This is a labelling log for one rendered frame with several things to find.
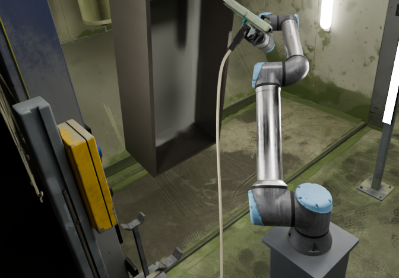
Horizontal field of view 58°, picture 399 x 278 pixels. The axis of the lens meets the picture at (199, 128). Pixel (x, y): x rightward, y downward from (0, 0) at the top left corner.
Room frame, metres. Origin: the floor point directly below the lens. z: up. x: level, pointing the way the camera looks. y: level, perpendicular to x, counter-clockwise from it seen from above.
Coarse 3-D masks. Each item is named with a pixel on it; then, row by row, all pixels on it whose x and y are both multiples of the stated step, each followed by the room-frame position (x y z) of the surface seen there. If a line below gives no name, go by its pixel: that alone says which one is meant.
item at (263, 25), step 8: (224, 0) 1.97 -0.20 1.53; (232, 0) 1.93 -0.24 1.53; (232, 8) 1.91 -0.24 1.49; (240, 8) 1.87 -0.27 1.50; (240, 16) 1.89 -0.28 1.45; (248, 16) 1.83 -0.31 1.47; (256, 16) 1.80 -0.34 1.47; (256, 24) 1.78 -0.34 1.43; (264, 24) 1.75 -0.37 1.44; (240, 32) 1.81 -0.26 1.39; (264, 32) 1.73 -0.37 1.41; (240, 40) 1.81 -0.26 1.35; (232, 48) 1.80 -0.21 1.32
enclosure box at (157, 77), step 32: (128, 0) 1.82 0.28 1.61; (160, 0) 2.20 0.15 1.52; (192, 0) 2.36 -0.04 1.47; (128, 32) 1.86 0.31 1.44; (160, 32) 2.22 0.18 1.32; (192, 32) 2.40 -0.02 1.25; (224, 32) 2.16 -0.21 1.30; (128, 64) 1.92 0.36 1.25; (160, 64) 2.26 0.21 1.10; (192, 64) 2.43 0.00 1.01; (224, 64) 2.17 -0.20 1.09; (128, 96) 1.98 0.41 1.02; (160, 96) 2.29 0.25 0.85; (192, 96) 2.46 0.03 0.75; (128, 128) 2.05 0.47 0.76; (160, 128) 2.33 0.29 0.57; (192, 128) 2.39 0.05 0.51; (160, 160) 2.04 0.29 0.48
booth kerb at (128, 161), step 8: (248, 96) 3.52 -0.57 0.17; (232, 104) 3.37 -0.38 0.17; (240, 104) 3.44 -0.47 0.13; (248, 104) 3.51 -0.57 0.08; (224, 112) 3.29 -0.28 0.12; (232, 112) 3.36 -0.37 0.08; (120, 160) 2.55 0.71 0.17; (128, 160) 2.59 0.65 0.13; (136, 160) 2.63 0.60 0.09; (104, 168) 2.46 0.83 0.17; (112, 168) 2.50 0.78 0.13; (120, 168) 2.54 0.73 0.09
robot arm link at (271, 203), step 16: (256, 64) 1.55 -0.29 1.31; (272, 64) 1.53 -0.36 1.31; (256, 80) 1.50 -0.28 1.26; (272, 80) 1.47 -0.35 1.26; (256, 96) 1.47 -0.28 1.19; (272, 96) 1.42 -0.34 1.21; (256, 112) 1.42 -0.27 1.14; (272, 112) 1.37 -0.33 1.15; (256, 128) 1.37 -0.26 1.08; (272, 128) 1.32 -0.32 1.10; (256, 144) 1.32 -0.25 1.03; (272, 144) 1.27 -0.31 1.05; (256, 160) 1.27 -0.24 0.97; (272, 160) 1.22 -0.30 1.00; (272, 176) 1.18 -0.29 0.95; (256, 192) 1.15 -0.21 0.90; (272, 192) 1.12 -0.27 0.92; (288, 192) 1.13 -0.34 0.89; (256, 208) 1.08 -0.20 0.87; (272, 208) 1.07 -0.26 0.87; (288, 208) 1.06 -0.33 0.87; (256, 224) 1.07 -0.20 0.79; (272, 224) 1.06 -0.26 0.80; (288, 224) 1.04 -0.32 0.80
